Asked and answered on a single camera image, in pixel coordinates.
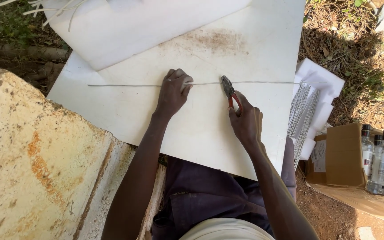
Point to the person's right hand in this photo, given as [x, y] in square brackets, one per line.
[247, 121]

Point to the person's left hand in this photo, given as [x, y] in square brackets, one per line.
[172, 93]

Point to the brown cardboard carton with bottles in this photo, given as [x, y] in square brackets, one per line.
[355, 166]

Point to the person's dark purple trousers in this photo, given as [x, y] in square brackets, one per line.
[212, 196]

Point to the person's white shirt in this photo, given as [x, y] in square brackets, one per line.
[227, 230]

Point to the person's left fingers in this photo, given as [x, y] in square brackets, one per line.
[180, 80]

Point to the white foam sheet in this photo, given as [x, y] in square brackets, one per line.
[128, 30]

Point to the large white board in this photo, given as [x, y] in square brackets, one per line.
[208, 100]

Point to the weathered concrete block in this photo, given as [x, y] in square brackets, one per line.
[38, 160]

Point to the person's right fingers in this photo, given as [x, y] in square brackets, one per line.
[237, 105]

